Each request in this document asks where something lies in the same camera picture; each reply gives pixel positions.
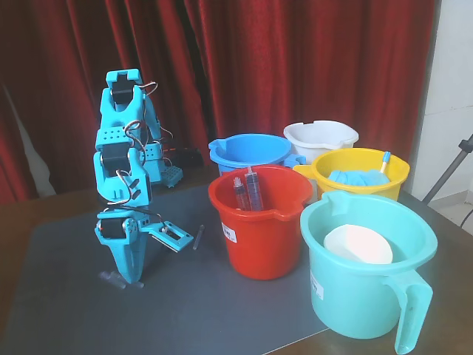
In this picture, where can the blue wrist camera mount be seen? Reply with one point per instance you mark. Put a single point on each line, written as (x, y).
(181, 242)

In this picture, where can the blue plastic mug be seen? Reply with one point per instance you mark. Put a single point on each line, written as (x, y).
(251, 148)

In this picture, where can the small clear syringe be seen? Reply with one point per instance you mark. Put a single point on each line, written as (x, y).
(239, 194)

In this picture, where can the white plastic mug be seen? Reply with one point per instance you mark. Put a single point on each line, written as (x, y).
(314, 142)

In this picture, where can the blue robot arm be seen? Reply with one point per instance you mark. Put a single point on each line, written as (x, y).
(111, 137)

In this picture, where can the teal plastic mug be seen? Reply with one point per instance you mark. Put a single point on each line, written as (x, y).
(351, 307)

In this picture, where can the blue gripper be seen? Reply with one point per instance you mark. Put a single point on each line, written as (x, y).
(123, 247)

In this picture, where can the red curtain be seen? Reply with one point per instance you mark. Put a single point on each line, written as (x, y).
(258, 55)

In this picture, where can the red plastic mug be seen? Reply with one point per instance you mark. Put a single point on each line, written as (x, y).
(258, 251)

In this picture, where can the white cup face mask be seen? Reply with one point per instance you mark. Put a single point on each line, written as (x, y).
(356, 244)

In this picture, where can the black power adapter box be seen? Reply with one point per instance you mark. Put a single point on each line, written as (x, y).
(188, 157)

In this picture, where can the black tripod leg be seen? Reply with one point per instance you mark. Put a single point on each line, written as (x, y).
(449, 170)

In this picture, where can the large clear syringe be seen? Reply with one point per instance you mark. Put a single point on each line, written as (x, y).
(254, 188)

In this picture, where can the grey table mat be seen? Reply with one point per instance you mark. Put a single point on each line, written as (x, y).
(184, 314)

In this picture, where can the yellow plastic mug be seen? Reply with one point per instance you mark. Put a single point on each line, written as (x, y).
(369, 191)

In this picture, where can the blue crumpled cloth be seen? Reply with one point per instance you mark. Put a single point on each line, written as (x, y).
(354, 177)

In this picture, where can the blue-capped white tube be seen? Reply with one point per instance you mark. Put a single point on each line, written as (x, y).
(385, 161)

